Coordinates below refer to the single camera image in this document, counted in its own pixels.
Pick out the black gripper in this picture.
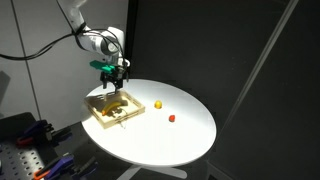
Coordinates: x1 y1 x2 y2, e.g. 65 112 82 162
99 66 130 95

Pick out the yellow banana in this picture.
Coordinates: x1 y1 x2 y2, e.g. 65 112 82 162
101 100 130 117

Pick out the wooden tray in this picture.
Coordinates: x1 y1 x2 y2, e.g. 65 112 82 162
83 89 147 130

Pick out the purple orange spring clamp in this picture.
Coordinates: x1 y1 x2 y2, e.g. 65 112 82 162
16 119 73 148
32 153 100 180

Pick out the white table base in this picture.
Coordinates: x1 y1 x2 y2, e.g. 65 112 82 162
116 164 188 180

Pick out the perforated metal breadboard plate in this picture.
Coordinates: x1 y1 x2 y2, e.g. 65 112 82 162
0 146 48 180

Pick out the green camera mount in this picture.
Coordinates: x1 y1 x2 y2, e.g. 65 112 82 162
89 59 118 74

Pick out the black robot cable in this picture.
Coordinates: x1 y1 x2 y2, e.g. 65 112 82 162
0 27 129 83

